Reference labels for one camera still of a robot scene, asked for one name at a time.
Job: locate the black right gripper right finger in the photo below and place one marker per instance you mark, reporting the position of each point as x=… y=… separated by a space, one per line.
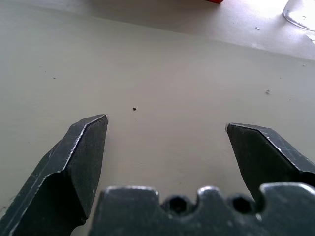
x=263 y=157

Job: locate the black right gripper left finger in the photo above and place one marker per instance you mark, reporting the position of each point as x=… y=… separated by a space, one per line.
x=61 y=177

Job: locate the red object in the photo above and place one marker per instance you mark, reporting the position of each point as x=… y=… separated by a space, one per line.
x=214 y=1

